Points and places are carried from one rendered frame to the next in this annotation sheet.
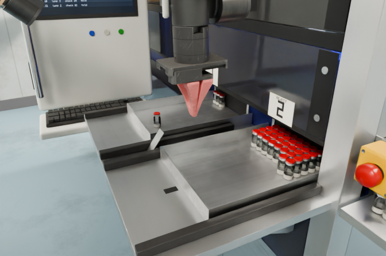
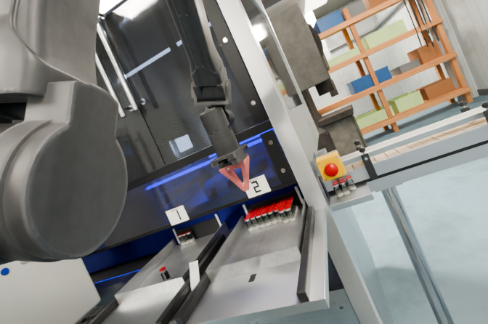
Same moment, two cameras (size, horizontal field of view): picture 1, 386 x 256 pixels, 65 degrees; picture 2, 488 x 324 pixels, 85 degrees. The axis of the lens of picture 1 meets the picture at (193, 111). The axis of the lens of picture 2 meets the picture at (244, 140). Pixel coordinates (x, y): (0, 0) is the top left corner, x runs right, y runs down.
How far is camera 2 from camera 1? 0.43 m
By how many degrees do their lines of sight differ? 49
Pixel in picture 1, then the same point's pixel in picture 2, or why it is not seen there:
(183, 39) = (226, 136)
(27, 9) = not seen: hidden behind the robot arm
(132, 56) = (64, 271)
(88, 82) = not seen: outside the picture
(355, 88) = (292, 139)
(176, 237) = (306, 269)
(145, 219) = (270, 295)
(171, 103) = (151, 269)
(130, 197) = (237, 305)
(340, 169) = (314, 185)
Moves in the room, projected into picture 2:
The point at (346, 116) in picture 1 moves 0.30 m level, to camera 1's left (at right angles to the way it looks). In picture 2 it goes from (297, 155) to (237, 199)
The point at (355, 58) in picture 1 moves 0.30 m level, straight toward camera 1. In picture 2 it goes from (282, 125) to (343, 104)
